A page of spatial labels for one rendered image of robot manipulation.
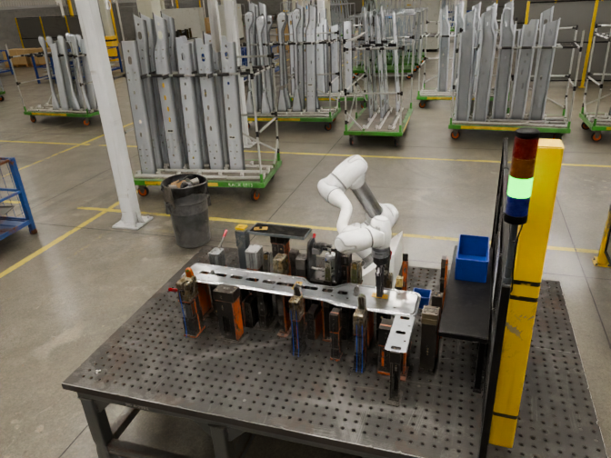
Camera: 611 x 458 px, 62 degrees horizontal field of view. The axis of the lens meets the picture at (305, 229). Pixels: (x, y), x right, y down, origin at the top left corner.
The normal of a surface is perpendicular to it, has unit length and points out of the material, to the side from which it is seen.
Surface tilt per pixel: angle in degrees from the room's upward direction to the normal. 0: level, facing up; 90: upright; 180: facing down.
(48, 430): 0
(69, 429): 0
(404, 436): 0
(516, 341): 90
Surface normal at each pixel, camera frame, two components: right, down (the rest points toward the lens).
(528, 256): -0.36, 0.41
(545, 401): -0.05, -0.90
